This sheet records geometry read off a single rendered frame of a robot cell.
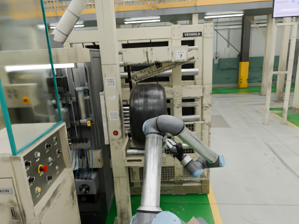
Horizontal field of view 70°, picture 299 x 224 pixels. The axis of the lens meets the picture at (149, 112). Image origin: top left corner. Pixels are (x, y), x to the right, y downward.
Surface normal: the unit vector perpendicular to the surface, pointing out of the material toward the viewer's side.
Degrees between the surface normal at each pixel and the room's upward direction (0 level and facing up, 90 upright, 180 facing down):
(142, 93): 35
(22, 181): 90
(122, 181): 90
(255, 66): 90
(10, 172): 90
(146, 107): 60
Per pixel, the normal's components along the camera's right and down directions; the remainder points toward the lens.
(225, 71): -0.10, 0.26
